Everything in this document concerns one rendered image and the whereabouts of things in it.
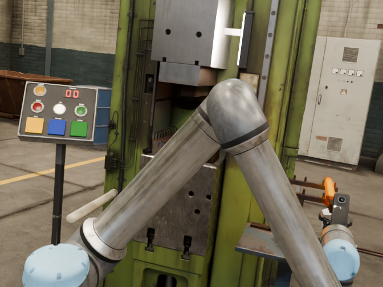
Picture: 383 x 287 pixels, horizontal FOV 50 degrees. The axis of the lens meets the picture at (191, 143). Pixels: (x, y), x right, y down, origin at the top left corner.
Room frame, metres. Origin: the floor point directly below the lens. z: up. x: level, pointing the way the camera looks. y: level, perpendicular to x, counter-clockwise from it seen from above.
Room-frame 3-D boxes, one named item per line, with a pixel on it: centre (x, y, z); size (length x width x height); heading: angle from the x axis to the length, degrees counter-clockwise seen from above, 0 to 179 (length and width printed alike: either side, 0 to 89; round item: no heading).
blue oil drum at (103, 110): (6.58, 1.64, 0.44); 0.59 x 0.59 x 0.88
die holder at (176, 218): (2.17, -0.01, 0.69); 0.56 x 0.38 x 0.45; 166
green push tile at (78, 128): (1.92, 0.54, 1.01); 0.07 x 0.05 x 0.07; 101
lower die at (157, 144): (2.17, 0.04, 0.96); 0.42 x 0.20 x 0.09; 166
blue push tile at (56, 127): (1.90, 0.64, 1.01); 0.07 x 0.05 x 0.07; 101
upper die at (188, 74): (2.17, 0.04, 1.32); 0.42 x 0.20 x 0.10; 166
